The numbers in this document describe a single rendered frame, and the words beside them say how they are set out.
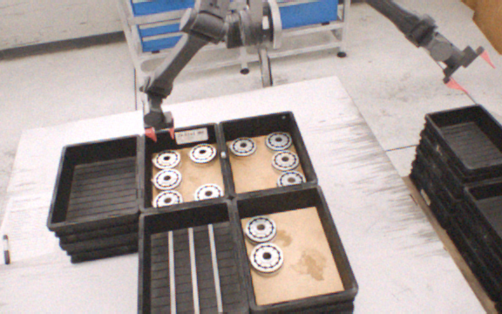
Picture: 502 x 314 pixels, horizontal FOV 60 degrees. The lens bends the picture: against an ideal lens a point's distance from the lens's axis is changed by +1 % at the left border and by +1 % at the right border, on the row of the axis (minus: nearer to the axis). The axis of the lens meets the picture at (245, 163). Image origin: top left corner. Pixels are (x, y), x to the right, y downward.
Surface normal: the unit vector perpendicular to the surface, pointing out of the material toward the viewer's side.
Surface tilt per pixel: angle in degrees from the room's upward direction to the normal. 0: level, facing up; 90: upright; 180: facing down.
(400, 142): 0
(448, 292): 0
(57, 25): 90
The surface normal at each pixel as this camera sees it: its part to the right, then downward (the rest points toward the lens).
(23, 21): 0.19, 0.69
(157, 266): -0.07, -0.70
